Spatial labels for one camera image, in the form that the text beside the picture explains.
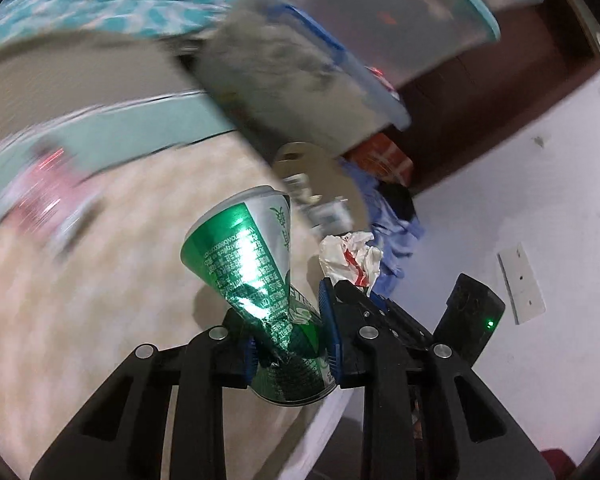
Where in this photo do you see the white red paper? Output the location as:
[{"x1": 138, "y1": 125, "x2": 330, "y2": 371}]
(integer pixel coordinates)
[{"x1": 318, "y1": 231, "x2": 384, "y2": 296}]

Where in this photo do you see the green aluminium can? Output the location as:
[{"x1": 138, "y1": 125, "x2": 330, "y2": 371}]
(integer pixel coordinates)
[{"x1": 181, "y1": 185, "x2": 336, "y2": 406}]

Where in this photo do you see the blue and pink can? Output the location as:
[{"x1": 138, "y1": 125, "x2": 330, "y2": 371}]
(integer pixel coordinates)
[{"x1": 0, "y1": 142, "x2": 102, "y2": 256}]

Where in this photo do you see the round beige trash bin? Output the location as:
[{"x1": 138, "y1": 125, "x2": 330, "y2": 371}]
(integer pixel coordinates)
[{"x1": 273, "y1": 142, "x2": 370, "y2": 240}]

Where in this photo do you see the blue cloth bundle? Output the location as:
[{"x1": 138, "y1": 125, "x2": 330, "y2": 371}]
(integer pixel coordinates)
[{"x1": 338, "y1": 159, "x2": 425, "y2": 297}]

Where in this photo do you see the beige chevron bed quilt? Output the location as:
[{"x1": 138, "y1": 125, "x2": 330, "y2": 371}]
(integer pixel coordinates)
[{"x1": 0, "y1": 30, "x2": 282, "y2": 479}]

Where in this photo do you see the orange red gift bag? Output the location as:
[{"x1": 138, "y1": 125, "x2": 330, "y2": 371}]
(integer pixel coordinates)
[{"x1": 348, "y1": 132, "x2": 414, "y2": 188}]

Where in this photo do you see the dark wooden door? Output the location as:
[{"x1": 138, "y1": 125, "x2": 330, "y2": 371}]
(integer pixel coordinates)
[{"x1": 392, "y1": 0, "x2": 600, "y2": 193}]

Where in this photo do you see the teal-lidded clear storage bin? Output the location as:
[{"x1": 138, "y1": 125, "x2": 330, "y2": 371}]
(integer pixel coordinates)
[{"x1": 301, "y1": 0, "x2": 543, "y2": 86}]

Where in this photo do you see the blue-lidded clear storage bin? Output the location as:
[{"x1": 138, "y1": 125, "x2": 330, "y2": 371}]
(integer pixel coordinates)
[{"x1": 194, "y1": 0, "x2": 411, "y2": 156}]

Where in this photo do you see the white wall switch plate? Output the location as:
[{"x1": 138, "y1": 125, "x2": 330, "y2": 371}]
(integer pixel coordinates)
[{"x1": 498, "y1": 243, "x2": 546, "y2": 325}]

